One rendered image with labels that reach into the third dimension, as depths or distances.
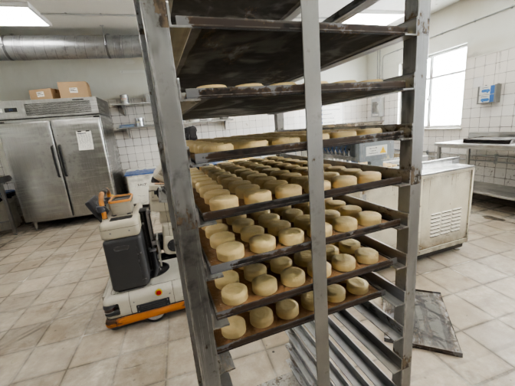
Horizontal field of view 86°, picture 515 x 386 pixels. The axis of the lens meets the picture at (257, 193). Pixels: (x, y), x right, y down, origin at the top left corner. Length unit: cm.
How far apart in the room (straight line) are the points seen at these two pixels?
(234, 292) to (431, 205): 252
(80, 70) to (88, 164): 187
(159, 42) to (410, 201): 52
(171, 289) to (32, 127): 393
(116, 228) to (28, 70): 481
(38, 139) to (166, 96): 512
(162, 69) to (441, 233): 292
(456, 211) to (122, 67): 568
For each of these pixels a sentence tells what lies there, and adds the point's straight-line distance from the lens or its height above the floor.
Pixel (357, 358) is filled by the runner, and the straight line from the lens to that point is 97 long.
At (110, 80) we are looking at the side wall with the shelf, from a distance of 619.
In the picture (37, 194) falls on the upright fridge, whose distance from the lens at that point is 563.
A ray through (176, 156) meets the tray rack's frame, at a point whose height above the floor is 132.
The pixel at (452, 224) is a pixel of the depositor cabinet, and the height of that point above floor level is 30.
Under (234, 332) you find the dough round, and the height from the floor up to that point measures 97.
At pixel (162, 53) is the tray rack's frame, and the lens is 41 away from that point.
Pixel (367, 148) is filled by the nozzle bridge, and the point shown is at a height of 112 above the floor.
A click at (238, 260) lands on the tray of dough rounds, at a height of 114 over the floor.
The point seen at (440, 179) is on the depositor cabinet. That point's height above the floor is 77.
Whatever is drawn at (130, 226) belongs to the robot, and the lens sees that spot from 211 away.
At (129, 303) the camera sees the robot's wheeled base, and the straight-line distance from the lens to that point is 230.
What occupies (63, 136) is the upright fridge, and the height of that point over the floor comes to 147.
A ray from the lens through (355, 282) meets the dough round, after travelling 73.
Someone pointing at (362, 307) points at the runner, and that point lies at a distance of 85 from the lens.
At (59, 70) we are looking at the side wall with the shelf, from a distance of 641.
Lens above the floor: 135
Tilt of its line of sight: 13 degrees down
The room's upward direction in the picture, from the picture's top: 5 degrees counter-clockwise
